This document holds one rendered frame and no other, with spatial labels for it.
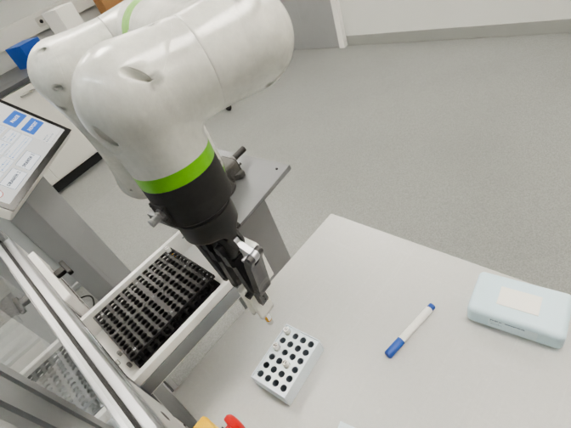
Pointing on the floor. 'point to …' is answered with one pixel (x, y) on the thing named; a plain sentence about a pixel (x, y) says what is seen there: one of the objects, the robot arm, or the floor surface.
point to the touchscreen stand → (70, 240)
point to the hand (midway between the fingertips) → (256, 297)
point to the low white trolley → (472, 385)
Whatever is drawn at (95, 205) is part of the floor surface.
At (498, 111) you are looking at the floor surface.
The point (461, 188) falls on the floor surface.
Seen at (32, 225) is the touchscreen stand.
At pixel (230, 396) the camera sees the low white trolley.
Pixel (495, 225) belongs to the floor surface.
